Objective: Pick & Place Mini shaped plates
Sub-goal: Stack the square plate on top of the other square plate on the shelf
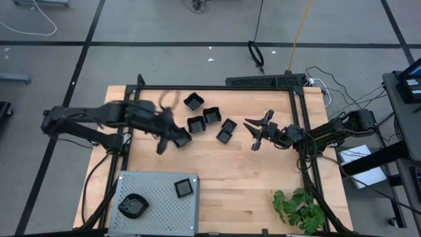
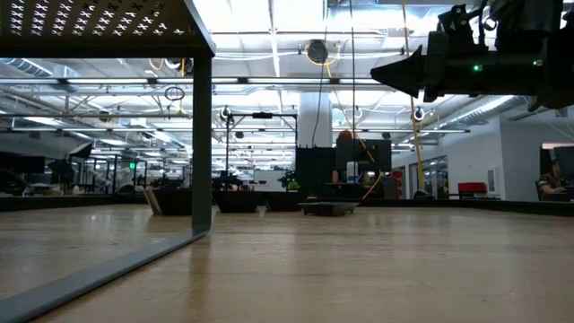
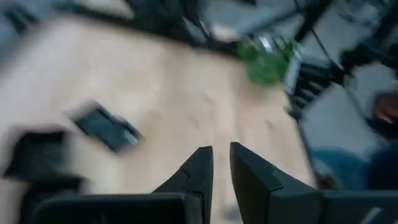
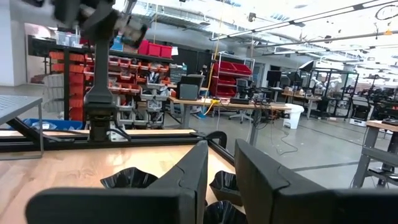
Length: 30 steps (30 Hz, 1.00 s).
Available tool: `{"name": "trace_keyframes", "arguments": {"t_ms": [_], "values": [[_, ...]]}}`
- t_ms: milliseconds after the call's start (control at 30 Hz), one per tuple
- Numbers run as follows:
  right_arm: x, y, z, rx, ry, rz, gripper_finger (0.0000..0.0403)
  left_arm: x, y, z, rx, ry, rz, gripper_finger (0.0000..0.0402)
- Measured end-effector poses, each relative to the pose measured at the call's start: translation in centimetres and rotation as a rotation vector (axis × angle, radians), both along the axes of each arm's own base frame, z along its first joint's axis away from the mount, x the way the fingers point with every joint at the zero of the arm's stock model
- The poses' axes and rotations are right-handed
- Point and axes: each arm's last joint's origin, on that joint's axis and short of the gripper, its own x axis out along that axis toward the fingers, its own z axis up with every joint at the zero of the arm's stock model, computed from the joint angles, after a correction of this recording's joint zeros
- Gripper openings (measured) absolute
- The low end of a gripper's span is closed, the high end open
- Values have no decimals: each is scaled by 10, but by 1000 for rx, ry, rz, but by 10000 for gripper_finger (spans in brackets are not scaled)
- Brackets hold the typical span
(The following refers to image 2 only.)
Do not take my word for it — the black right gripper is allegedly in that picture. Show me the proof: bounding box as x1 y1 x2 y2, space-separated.
370 30 544 103

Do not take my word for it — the black square pot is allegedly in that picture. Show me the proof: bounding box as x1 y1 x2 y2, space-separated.
297 201 361 218

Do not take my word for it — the short ceiling light strip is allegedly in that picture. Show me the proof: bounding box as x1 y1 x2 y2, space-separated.
331 127 472 135

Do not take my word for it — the black monitor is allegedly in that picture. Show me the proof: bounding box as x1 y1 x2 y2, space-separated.
335 137 393 172
0 152 46 176
539 145 574 180

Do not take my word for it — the red box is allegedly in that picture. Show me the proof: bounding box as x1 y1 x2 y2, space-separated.
457 181 488 195

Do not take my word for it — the black cabinet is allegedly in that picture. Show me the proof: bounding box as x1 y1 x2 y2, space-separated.
294 146 337 199

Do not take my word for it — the small green potted plant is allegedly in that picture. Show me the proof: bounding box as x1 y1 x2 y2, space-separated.
277 169 300 192

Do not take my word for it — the grey perforated metal riser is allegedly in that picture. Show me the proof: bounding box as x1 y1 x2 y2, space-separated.
0 0 216 323

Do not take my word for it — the long ceiling light strip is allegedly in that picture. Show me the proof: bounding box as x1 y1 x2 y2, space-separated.
0 76 387 87

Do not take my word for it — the metal ceiling pipe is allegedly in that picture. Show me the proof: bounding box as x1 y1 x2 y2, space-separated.
0 112 194 119

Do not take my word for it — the black studio lamp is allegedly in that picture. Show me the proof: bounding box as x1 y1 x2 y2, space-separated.
66 141 94 159
47 159 76 185

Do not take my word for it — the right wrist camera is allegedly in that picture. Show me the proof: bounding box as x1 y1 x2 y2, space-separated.
437 2 492 48

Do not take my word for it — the thick yellow hanging cable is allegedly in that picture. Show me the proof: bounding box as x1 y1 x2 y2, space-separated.
400 0 426 193

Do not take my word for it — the black ceiling cable reel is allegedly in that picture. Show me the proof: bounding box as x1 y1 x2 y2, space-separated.
306 39 331 65
161 57 196 76

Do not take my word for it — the silver ventilation duct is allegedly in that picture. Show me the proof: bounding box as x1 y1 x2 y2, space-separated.
0 57 82 80
439 94 574 131

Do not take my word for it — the thin yellow hanging cable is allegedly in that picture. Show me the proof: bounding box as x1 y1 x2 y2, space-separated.
304 42 385 200

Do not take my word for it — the black camera rig frame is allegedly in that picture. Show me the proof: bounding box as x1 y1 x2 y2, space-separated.
223 111 300 192

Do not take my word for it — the black hanging cable coil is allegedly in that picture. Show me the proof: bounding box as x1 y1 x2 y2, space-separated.
163 84 187 102

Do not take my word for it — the black aluminium table frame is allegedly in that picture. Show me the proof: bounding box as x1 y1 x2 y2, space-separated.
0 193 574 219

